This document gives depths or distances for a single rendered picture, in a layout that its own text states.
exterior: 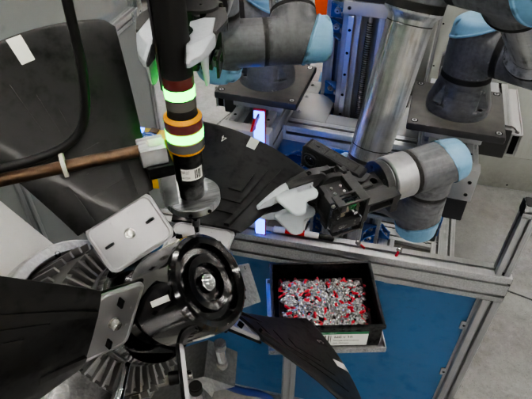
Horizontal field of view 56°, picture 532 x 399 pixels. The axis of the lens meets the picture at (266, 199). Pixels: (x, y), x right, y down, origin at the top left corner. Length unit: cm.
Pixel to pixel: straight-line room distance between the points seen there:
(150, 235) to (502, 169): 235
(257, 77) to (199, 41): 80
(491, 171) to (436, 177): 197
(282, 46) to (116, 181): 34
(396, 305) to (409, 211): 43
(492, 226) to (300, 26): 198
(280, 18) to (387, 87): 21
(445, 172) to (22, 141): 61
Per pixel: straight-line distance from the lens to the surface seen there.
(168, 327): 58
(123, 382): 66
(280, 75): 133
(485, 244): 254
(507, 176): 283
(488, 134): 126
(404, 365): 149
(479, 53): 122
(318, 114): 142
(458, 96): 127
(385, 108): 89
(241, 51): 80
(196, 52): 52
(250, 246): 118
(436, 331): 135
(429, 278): 118
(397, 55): 87
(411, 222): 91
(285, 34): 81
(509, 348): 219
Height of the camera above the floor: 168
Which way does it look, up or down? 41 degrees down
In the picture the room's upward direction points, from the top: straight up
